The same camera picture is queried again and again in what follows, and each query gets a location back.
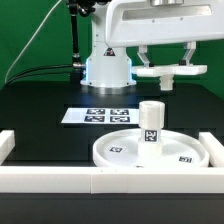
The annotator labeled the white cable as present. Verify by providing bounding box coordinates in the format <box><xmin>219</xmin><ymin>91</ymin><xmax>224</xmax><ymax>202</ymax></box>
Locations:
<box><xmin>3</xmin><ymin>0</ymin><xmax>64</xmax><ymax>84</ymax></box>

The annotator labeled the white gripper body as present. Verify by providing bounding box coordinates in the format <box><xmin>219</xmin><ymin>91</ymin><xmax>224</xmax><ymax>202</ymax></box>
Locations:
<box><xmin>105</xmin><ymin>0</ymin><xmax>224</xmax><ymax>47</ymax></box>

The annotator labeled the white fence bar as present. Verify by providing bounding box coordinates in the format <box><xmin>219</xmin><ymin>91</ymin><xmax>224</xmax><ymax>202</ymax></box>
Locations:
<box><xmin>199</xmin><ymin>132</ymin><xmax>224</xmax><ymax>168</ymax></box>
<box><xmin>0</xmin><ymin>130</ymin><xmax>15</xmax><ymax>166</ymax></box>
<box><xmin>0</xmin><ymin>166</ymin><xmax>224</xmax><ymax>194</ymax></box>

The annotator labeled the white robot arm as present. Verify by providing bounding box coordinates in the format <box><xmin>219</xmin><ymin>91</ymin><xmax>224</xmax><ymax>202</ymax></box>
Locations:
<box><xmin>81</xmin><ymin>0</ymin><xmax>224</xmax><ymax>93</ymax></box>

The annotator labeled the white left fence bar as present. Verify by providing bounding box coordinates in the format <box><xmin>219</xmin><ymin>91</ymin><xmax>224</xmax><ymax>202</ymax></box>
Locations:
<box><xmin>0</xmin><ymin>130</ymin><xmax>15</xmax><ymax>166</ymax></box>

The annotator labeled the white right fence bar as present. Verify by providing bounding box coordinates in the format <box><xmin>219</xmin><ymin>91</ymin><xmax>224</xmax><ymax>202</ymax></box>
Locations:
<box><xmin>199</xmin><ymin>132</ymin><xmax>224</xmax><ymax>168</ymax></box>

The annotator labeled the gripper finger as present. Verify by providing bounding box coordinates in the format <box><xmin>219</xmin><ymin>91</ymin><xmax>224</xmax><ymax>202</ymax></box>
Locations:
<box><xmin>137</xmin><ymin>45</ymin><xmax>153</xmax><ymax>67</ymax></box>
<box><xmin>179</xmin><ymin>41</ymin><xmax>196</xmax><ymax>66</ymax></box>

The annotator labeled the white front fence bar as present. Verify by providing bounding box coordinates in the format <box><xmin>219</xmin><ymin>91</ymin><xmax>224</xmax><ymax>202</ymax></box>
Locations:
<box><xmin>0</xmin><ymin>166</ymin><xmax>224</xmax><ymax>194</ymax></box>

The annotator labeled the white cross-shaped table base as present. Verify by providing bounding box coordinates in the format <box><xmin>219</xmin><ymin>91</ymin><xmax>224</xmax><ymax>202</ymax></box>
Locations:
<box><xmin>131</xmin><ymin>64</ymin><xmax>207</xmax><ymax>91</ymax></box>

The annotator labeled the white marker sheet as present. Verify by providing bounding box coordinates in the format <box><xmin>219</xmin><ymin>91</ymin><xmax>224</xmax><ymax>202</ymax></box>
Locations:
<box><xmin>61</xmin><ymin>108</ymin><xmax>139</xmax><ymax>125</ymax></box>

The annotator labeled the black cable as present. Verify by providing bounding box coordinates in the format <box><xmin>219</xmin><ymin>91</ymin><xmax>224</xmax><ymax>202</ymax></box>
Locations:
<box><xmin>2</xmin><ymin>64</ymin><xmax>75</xmax><ymax>88</ymax></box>

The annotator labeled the white round table top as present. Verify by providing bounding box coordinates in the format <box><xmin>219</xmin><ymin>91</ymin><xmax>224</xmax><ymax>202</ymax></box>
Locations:
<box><xmin>93</xmin><ymin>128</ymin><xmax>209</xmax><ymax>168</ymax></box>

